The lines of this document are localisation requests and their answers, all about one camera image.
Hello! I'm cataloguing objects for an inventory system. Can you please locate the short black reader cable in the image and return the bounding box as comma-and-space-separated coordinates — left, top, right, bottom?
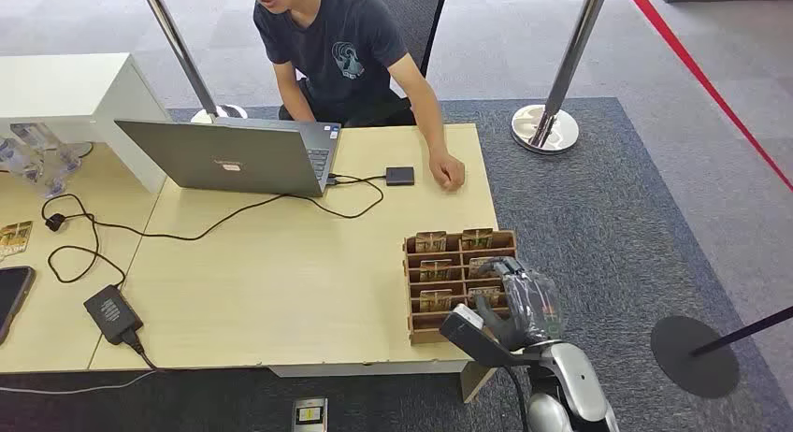
326, 173, 387, 187

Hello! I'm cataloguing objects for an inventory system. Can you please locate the red barrier belt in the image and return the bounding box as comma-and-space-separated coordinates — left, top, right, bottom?
619, 0, 793, 194

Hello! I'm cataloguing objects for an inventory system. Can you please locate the person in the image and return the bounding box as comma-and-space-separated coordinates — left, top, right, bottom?
242, 0, 467, 193

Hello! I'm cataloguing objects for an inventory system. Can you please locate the white cabinet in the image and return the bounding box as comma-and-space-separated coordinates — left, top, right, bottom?
0, 52, 172, 195

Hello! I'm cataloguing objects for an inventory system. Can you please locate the grey laptop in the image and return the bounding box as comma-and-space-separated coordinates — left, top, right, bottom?
114, 116, 342, 199

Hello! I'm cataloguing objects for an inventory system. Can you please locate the dark grey rug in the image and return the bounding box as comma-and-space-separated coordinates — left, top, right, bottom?
166, 96, 793, 432

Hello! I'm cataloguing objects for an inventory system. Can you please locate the clear plastic hand cover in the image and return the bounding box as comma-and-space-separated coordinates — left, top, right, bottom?
501, 268, 567, 348

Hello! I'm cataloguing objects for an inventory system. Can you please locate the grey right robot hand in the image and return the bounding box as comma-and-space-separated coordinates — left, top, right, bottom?
473, 255, 566, 351

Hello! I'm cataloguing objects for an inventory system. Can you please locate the small silver labelled device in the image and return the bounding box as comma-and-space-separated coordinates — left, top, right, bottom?
291, 396, 329, 432

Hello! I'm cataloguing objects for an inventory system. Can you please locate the black adapter mains cord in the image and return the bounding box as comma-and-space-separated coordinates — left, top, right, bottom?
125, 331, 160, 372

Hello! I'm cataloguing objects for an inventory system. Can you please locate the black office chair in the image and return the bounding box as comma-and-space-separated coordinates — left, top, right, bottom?
365, 0, 451, 79

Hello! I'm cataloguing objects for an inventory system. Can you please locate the wooden card holder box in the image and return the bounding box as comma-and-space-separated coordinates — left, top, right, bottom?
402, 228, 519, 346

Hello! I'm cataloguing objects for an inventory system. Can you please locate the black smartphone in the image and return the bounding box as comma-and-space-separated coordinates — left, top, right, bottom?
0, 266, 37, 347

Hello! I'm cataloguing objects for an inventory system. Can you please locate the person's left hand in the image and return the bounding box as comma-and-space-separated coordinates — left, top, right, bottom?
428, 148, 467, 193

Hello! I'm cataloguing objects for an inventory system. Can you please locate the wooden desk leg panel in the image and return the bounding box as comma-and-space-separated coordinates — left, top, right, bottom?
459, 361, 497, 405

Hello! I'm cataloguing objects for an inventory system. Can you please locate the long black charger cable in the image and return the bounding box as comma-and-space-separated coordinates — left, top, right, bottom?
40, 175, 386, 292

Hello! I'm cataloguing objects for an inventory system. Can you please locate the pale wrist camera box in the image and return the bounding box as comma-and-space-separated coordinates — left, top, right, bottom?
440, 303, 526, 369

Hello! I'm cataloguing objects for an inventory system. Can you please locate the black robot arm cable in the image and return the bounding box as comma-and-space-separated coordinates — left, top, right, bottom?
504, 366, 529, 432

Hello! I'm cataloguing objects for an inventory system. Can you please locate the black power adapter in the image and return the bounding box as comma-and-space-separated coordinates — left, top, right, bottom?
83, 284, 144, 348

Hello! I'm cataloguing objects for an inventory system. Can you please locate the loose hotel card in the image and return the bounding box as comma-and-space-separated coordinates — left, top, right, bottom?
0, 221, 34, 259

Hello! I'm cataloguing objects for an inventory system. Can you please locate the white cable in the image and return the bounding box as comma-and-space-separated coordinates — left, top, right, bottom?
0, 369, 157, 397

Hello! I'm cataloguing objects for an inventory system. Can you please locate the chrome stanchion post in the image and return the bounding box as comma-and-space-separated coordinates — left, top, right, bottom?
511, 0, 613, 156
137, 0, 250, 125

